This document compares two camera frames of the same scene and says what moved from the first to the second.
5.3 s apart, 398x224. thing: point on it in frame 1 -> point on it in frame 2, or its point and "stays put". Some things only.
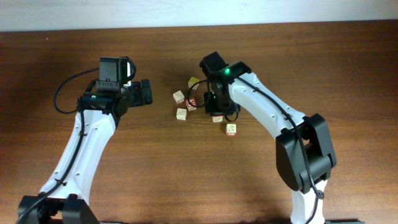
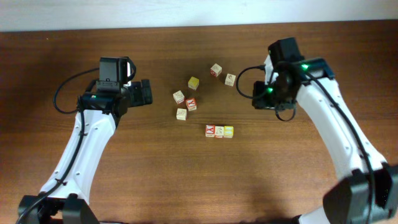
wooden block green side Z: [181, 114] stays put
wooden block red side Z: [178, 97] stays put
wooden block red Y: [189, 107] stays put
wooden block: [231, 129] -> [219, 131]
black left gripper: [140, 98] stays put
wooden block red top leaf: [217, 119] -> [210, 130]
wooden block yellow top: [192, 81] stays put
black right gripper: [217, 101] -> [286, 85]
